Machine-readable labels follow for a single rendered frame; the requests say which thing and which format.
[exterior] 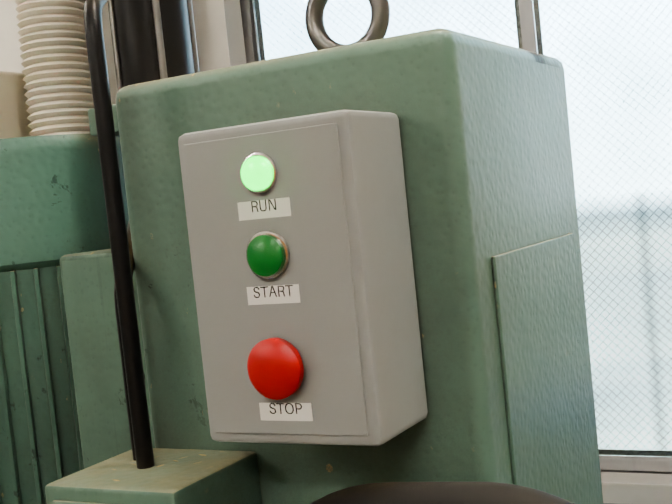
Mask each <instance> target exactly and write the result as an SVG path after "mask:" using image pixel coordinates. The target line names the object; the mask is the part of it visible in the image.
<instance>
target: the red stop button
mask: <svg viewBox="0 0 672 504"><path fill-rule="evenodd" d="M247 370H248V375H249V378H250V381H251V383H252V385H253V386H254V388H255V389H256V390H257V391H258V392H259V393H260V394H261V395H263V396H264V397H266V398H269V399H272V400H281V399H284V398H287V397H289V396H291V395H293V394H294V393H295V392H296V391H297V390H298V389H299V387H300V386H301V383H302V381H303V377H304V366H303V361H302V358H301V356H300V354H299V352H298V351H297V349H296V348H295V347H294V346H293V345H292V344H291V343H289V342H288V341H286V340H284V339H281V338H268V339H265V340H262V341H260V342H258V343H257V344H256V345H255V346H254V347H253V348H252V350H251V352H250V354H249V357H248V362H247Z"/></svg>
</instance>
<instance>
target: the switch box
mask: <svg viewBox="0 0 672 504"><path fill-rule="evenodd" d="M178 146H179V155H180V164H181V173H182V182H183V191H184V200H185V209H186V218H187V227H188V236H189V245H190V254H191V263H192V272H193V281H194V290H195V299H196V308H197V317H198V326H199V335H200V344H201V353H202V362H203V371H204V380H205V389H206V398H207V407H208V416H209V425H210V434H211V437H212V439H213V440H215V441H219V442H249V443H284V444H320V445H355V446H380V445H382V444H384V443H386V442H387V441H389V440H390V439H392V438H394V437H395V436H397V435H399V434H400V433H402V432H404V431H405V430H407V429H408V428H410V427H412V426H413V425H415V424H417V423H418V422H420V421H422V420H423V419H425V418H426V417H427V413H428V409H427V399H426V389H425V379H424V369H423V359H422V349H421V339H420V329H419V319H418V309H417V299H416V288H415V278H414V268H413V258H412V248H411V238H410V228H409V218H408V208H407V198H406V188H405V178H404V168H403V158H402V148H401V138H400V128H399V119H398V117H397V115H396V114H394V113H391V112H376V111H360V110H337V111H330V112H324V113H317V114H310V115H304V116H297V117H290V118H284V119H277V120H271V121H264V122H257V123H251V124H244V125H237V126H231V127H224V128H217V129H211V130H204V131H197V132H191V133H185V134H183V135H182V136H180V137H179V140H178ZM253 153H265V154H267V155H269V156H270V157H271V158H272V159H273V160H274V162H275V164H276V166H277V171H278V177H277V181H276V184H275V185H274V187H273V188H272V189H271V190H270V191H269V192H267V193H264V194H255V193H252V192H250V191H249V190H248V189H247V188H246V187H245V186H244V184H243V182H242V179H241V167H242V164H243V162H244V160H245V159H246V158H247V157H248V156H249V155H251V154H253ZM286 197H289V198H290V208H291V216H284V217H274V218H264V219H253V220H243V221H239V214H238V205H237V203H239V202H248V201H258V200H267V199H277V198H286ZM262 231H273V232H276V233H278V234H279V235H281V236H282V237H283V238H284V240H285V241H286V243H287V245H288V247H289V251H290V262H289V265H288V268H287V270H286V271H285V273H284V274H283V275H282V276H280V277H279V278H276V279H272V280H264V279H261V278H259V277H257V276H256V275H255V274H254V273H253V272H252V271H251V269H250V268H249V266H248V263H247V259H246V249H247V245H248V243H249V241H250V239H251V238H252V237H253V236H254V235H255V234H256V233H259V232H262ZM292 284H299V293H300V303H283V304H262V305H248V297H247V288H246V287H258V286H275V285H292ZM268 338H281V339H284V340H286V341H288V342H289V343H291V344H292V345H293V346H294V347H295V348H296V349H297V351H298V352H299V354H300V356H301V358H302V361H303V366H304V377H303V381H302V383H301V386H300V387H299V389H298V390H297V391H296V392H295V393H294V394H293V395H291V396H289V397H287V398H284V399H281V400H272V399H269V398H266V397H264V396H263V395H261V394H260V393H259V392H258V391H257V390H256V389H255V388H254V386H253V385H252V383H251V381H250V378H249V375H248V370H247V362H248V357H249V354H250V352H251V350H252V348H253V347H254V346H255V345H256V344H257V343H258V342H260V341H262V340H265V339H268ZM259 403H311V407H312V416H313V421H266V420H261V417H260V408H259Z"/></svg>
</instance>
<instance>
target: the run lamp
mask: <svg viewBox="0 0 672 504"><path fill-rule="evenodd" d="M277 177H278V171H277V166H276V164H275V162H274V160H273V159H272V158H271V157H270V156H269V155H267V154H265V153H253V154H251V155H249V156H248V157H247V158H246V159H245V160H244V162H243V164H242V167H241V179H242V182H243V184H244V186H245V187H246V188H247V189H248V190H249V191H250V192H252V193H255V194H264V193H267V192H269V191H270V190H271V189H272V188H273V187H274V185H275V184H276V181H277Z"/></svg>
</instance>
